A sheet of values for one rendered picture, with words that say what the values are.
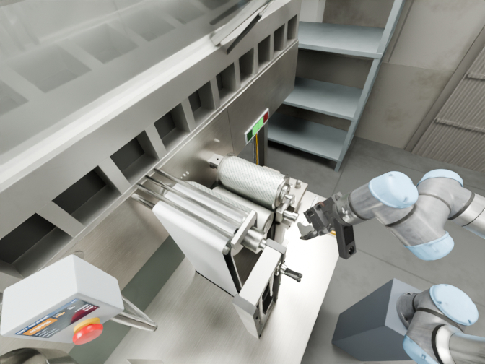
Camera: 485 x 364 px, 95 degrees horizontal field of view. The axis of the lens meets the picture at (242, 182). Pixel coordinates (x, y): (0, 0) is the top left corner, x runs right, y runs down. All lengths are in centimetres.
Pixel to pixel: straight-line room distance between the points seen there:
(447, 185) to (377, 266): 164
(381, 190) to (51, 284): 52
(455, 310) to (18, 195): 115
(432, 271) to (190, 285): 193
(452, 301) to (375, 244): 138
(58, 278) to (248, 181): 65
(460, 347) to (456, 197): 41
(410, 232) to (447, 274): 194
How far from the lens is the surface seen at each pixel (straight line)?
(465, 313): 101
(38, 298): 32
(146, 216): 81
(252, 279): 52
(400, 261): 235
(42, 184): 61
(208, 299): 109
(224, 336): 105
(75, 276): 31
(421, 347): 94
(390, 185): 51
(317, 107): 232
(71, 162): 61
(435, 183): 66
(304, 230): 72
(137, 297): 106
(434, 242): 58
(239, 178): 85
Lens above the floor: 194
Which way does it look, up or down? 51 degrees down
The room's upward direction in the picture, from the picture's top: 7 degrees counter-clockwise
